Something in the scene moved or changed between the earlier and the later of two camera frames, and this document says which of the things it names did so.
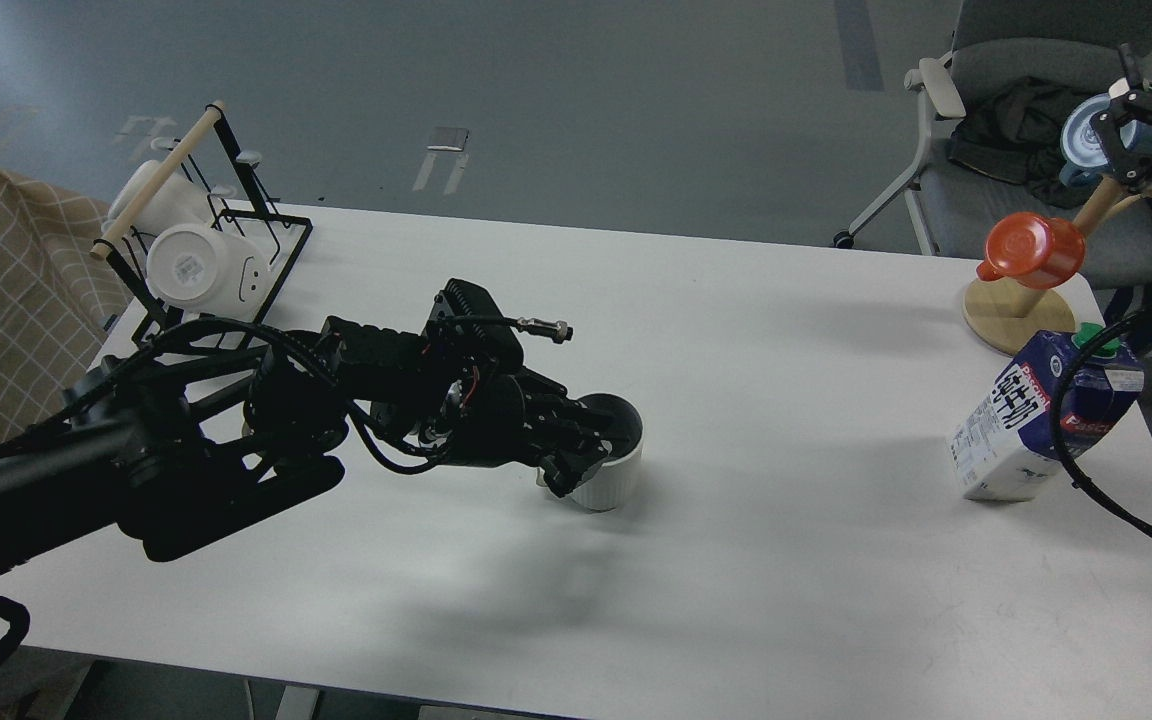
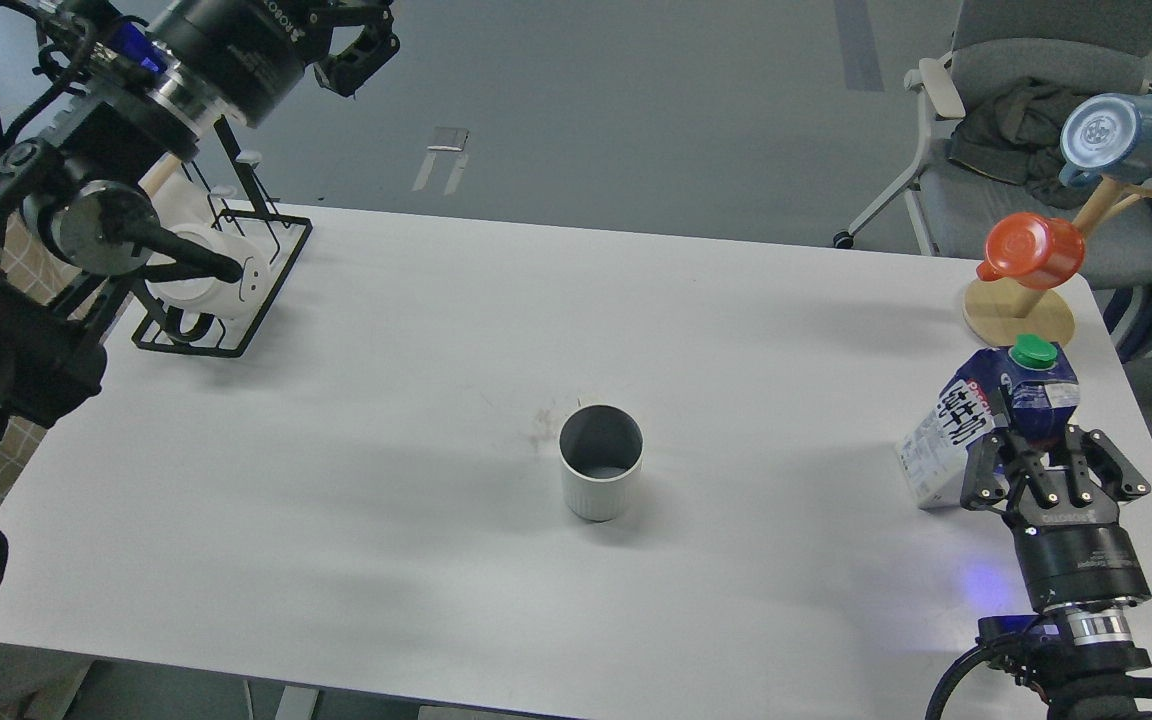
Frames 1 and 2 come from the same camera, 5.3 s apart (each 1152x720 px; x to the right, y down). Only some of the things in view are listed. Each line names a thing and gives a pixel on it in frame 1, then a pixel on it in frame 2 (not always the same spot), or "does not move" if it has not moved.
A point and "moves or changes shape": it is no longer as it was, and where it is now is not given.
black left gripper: [499, 416] → [248, 54]
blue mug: [1084, 152] does not move
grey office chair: [1083, 46] does not move
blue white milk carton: [1003, 444] moves or changes shape
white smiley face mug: [206, 273] does not move
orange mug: [1032, 251] does not move
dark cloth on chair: [1016, 139] does not move
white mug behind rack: [175, 201] does not move
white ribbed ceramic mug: [613, 483] moves or changes shape
